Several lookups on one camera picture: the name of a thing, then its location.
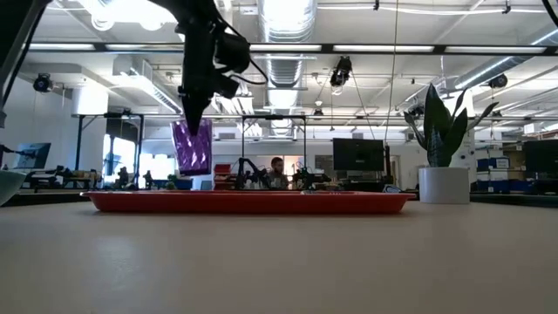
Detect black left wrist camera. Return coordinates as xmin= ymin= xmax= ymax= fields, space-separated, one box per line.
xmin=214 ymin=31 xmax=253 ymax=100

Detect red plastic tray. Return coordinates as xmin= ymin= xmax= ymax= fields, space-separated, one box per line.
xmin=80 ymin=189 xmax=418 ymax=215

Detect silver ventilation duct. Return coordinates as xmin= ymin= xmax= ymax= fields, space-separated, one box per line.
xmin=256 ymin=0 xmax=319 ymax=136

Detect green snake plant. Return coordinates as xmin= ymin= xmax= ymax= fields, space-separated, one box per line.
xmin=403 ymin=83 xmax=500 ymax=169

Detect black monitor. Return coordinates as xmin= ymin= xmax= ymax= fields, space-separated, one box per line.
xmin=332 ymin=138 xmax=385 ymax=172
xmin=522 ymin=139 xmax=558 ymax=174

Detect green round plate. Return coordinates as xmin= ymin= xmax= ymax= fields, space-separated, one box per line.
xmin=0 ymin=170 xmax=28 ymax=208

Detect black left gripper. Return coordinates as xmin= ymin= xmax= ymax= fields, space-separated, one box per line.
xmin=177 ymin=17 xmax=219 ymax=137

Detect black ceiling spotlight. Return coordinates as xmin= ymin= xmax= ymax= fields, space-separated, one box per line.
xmin=33 ymin=72 xmax=53 ymax=93
xmin=330 ymin=55 xmax=353 ymax=88
xmin=487 ymin=72 xmax=509 ymax=90

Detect person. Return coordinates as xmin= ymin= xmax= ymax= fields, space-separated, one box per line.
xmin=266 ymin=156 xmax=289 ymax=191

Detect thin hanging cable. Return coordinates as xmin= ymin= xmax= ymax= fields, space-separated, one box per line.
xmin=383 ymin=0 xmax=400 ymax=145

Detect red storage bins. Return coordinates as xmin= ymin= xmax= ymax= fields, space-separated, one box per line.
xmin=213 ymin=163 xmax=232 ymax=191

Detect beige table mat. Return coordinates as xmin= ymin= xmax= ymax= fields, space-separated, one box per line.
xmin=0 ymin=200 xmax=558 ymax=314

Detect blue storage boxes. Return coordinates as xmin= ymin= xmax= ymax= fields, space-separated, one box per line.
xmin=476 ymin=156 xmax=511 ymax=193

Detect black overhead beam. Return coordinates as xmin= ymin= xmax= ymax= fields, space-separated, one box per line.
xmin=25 ymin=42 xmax=558 ymax=57

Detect purple patterned cup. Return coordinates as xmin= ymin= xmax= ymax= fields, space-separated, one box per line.
xmin=169 ymin=117 xmax=214 ymax=177

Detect black background rig frame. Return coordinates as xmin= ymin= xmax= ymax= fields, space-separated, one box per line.
xmin=241 ymin=114 xmax=308 ymax=191
xmin=71 ymin=112 xmax=146 ymax=188

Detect small tilted screen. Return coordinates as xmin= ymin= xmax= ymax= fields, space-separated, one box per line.
xmin=12 ymin=142 xmax=52 ymax=170

